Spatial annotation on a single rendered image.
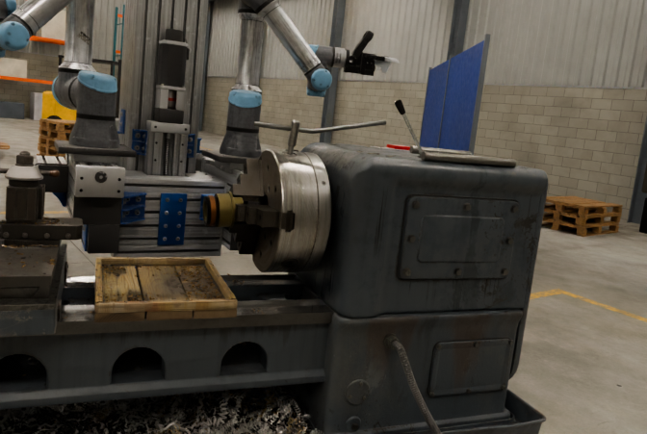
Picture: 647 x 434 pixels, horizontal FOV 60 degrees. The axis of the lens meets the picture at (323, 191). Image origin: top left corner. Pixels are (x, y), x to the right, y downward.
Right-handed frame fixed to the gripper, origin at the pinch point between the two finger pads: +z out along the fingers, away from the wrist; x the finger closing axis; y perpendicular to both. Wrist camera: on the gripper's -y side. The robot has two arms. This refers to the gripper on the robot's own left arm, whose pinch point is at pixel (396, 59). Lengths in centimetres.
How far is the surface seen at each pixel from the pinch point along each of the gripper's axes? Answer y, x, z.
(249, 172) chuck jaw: 31, 79, -52
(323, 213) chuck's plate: 35, 95, -34
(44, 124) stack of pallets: 208, -811, -417
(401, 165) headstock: 21, 94, -17
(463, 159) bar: 20, 88, 0
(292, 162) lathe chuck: 25, 87, -42
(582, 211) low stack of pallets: 192, -506, 424
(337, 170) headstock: 26, 86, -31
